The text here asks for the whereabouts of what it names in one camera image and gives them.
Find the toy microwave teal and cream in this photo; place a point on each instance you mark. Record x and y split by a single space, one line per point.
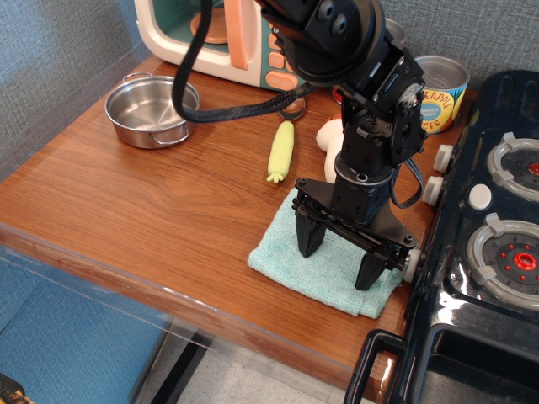
251 55

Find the white stove knob upper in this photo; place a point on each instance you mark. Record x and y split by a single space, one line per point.
442 158

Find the white round stove button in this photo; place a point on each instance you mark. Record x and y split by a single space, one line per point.
479 197

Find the metal table leg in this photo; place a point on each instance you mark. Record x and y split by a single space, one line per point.
178 355

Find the stainless steel pot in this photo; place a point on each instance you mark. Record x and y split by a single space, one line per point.
142 112

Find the white stove knob lower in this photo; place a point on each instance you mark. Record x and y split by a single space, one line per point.
411 265

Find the light blue cloth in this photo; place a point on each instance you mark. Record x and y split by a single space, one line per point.
328 276

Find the tomato sauce can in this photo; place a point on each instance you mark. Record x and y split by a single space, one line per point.
398 33

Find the white stove knob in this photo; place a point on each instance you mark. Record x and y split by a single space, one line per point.
411 265
432 190
442 158

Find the orange microwave plate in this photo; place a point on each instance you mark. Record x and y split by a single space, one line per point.
217 32

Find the white stove knob middle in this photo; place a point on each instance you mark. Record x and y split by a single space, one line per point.
432 190

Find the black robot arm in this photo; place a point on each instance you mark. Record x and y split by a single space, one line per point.
345 45

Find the black oven door handle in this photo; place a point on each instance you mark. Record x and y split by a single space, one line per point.
377 341

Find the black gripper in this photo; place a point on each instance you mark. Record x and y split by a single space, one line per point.
358 209

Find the black toy stove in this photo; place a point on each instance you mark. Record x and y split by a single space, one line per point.
472 334

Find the pineapple slices can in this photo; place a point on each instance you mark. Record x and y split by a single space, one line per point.
445 83

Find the plush white mushroom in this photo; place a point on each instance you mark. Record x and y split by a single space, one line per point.
330 140

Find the spoon with yellow handle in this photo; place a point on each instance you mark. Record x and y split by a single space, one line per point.
283 143

